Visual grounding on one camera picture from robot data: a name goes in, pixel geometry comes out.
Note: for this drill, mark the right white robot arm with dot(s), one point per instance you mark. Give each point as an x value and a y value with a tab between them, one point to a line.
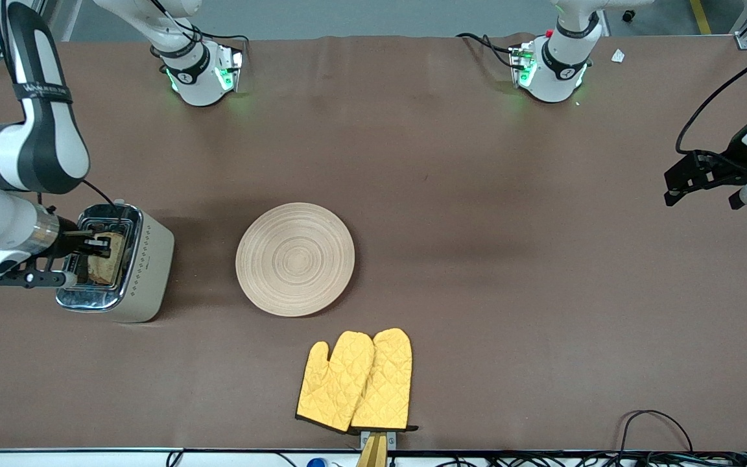
56	149

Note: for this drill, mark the brown table cover mat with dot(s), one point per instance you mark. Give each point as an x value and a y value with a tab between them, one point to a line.
445	162

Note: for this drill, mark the yellow quilted oven mitt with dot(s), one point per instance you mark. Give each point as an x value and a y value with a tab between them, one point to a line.
334	383
386	389

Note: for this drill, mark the small white paper scrap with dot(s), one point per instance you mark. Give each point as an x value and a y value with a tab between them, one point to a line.
618	56

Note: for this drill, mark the grey metal hook bracket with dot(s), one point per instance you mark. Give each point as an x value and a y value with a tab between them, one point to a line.
391	438

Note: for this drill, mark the round wooden plate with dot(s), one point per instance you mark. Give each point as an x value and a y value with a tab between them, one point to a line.
295	259

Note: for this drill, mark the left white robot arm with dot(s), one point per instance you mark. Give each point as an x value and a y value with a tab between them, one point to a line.
558	65

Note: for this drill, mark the brown toast slice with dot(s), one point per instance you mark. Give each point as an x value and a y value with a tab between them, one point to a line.
106	264

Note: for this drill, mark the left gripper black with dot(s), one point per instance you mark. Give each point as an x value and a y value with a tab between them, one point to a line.
734	161

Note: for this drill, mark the black caster wheel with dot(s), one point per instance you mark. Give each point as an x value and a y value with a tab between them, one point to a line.
629	15

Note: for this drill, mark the cream and chrome toaster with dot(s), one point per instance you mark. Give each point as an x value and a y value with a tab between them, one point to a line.
146	272

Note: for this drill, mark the blue round cap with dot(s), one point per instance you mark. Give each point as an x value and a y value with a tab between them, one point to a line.
316	463

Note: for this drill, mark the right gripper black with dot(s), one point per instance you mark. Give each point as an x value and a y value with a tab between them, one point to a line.
69	240

